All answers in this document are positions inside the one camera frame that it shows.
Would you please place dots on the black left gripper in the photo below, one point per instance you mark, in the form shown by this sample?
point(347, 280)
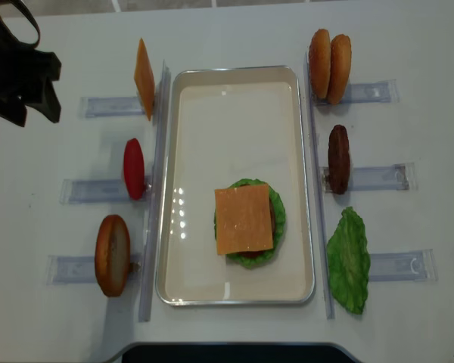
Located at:
point(26, 75)

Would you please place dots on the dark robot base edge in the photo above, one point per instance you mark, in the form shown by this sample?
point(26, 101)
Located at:
point(236, 352)

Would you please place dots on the standing red tomato slice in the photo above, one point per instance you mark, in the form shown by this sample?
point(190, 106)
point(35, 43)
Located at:
point(134, 169)

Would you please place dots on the brown meat patty on burger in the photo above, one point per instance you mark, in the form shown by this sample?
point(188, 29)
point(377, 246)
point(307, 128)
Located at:
point(273, 220)

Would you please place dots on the green lettuce leaf on burger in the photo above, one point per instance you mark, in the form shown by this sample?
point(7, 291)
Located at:
point(280, 216)

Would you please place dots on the standing brown meat patty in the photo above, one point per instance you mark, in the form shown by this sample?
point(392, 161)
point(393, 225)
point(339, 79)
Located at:
point(338, 160)

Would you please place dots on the standing green lettuce leaf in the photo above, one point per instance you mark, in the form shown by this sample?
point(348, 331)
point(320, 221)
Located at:
point(349, 262)

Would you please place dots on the clear acrylic left rack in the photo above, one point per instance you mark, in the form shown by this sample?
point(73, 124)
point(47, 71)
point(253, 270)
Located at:
point(79, 270)

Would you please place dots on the clear acrylic rack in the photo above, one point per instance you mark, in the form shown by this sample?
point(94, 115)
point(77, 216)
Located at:
point(416, 265)
point(79, 270)

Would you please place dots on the standing bun left rack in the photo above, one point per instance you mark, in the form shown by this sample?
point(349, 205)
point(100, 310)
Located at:
point(112, 255)

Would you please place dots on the white rectangular metal tray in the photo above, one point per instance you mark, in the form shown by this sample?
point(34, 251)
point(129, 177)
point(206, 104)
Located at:
point(227, 126)

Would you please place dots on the sesame bun far right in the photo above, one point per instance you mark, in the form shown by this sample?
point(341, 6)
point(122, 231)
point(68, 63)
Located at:
point(320, 62)

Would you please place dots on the clear acrylic right rack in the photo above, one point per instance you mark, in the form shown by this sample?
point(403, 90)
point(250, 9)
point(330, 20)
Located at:
point(416, 265)

